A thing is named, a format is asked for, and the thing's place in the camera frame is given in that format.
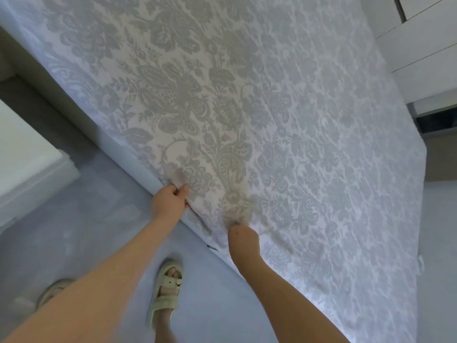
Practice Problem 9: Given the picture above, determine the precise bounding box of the white wardrobe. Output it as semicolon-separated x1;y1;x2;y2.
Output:
357;0;457;133

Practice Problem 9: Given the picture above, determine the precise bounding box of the person's right leg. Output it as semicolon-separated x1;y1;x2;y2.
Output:
153;311;178;343

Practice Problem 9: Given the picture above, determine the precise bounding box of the person's left forearm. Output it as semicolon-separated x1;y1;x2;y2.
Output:
3;214;179;343

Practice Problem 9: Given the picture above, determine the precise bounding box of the beige strap sandal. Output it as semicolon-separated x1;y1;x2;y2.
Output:
36;278;76;309
146;259;185;332

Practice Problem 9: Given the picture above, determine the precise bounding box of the blue-grey cloth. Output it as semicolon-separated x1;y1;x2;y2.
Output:
0;0;428;343

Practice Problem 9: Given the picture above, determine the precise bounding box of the person's left hand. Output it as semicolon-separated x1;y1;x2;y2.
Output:
150;183;192;224

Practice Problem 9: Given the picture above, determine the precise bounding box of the person's right forearm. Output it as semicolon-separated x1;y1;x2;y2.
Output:
239;257;351;343

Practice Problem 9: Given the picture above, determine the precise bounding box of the cream nightstand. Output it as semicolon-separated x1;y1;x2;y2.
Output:
0;100;81;229

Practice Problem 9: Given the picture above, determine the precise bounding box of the person's right hand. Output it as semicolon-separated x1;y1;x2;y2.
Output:
227;222;264;276

